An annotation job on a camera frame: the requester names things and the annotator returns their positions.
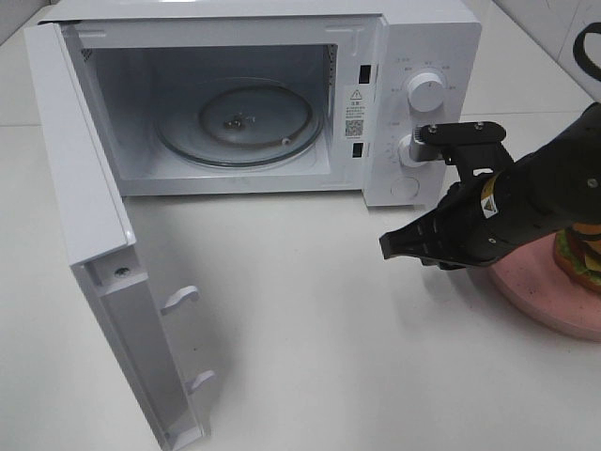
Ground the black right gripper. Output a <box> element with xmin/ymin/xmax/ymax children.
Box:
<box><xmin>378</xmin><ymin>121</ymin><xmax>563</xmax><ymax>270</ymax></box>

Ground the pink speckled plate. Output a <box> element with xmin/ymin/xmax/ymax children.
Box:
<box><xmin>487</xmin><ymin>235</ymin><xmax>600</xmax><ymax>342</ymax></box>

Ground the burger with cheese and lettuce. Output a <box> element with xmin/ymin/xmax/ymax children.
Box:
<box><xmin>553</xmin><ymin>223</ymin><xmax>600</xmax><ymax>294</ymax></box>

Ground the white microwave door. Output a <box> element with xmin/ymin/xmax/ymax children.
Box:
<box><xmin>24</xmin><ymin>23</ymin><xmax>213</xmax><ymax>450</ymax></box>

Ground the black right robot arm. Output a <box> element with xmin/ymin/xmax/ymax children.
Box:
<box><xmin>379</xmin><ymin>102</ymin><xmax>600</xmax><ymax>271</ymax></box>

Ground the lower white microwave knob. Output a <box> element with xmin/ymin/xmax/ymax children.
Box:
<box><xmin>398</xmin><ymin>134</ymin><xmax>442</xmax><ymax>168</ymax></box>

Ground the white microwave knob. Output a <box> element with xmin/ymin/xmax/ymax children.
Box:
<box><xmin>398</xmin><ymin>134</ymin><xmax>442</xmax><ymax>168</ymax></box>
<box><xmin>407</xmin><ymin>70</ymin><xmax>445</xmax><ymax>113</ymax></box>

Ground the upper white microwave knob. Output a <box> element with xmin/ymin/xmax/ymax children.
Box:
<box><xmin>407</xmin><ymin>70</ymin><xmax>445</xmax><ymax>113</ymax></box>

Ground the glass microwave turntable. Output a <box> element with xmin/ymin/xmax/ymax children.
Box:
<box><xmin>155</xmin><ymin>78</ymin><xmax>324</xmax><ymax>168</ymax></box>

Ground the white microwave oven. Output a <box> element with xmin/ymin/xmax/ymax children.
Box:
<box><xmin>35</xmin><ymin>1</ymin><xmax>481</xmax><ymax>207</ymax></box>

